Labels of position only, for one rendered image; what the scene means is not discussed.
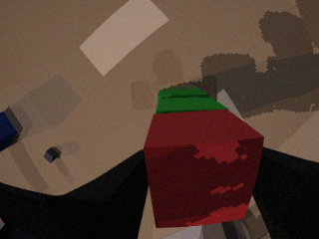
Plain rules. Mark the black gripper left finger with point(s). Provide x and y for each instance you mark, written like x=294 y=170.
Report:
x=109 y=207

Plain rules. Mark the green block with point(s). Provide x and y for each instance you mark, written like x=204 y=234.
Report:
x=190 y=104
x=180 y=94

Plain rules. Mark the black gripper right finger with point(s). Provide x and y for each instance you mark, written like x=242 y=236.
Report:
x=286 y=192

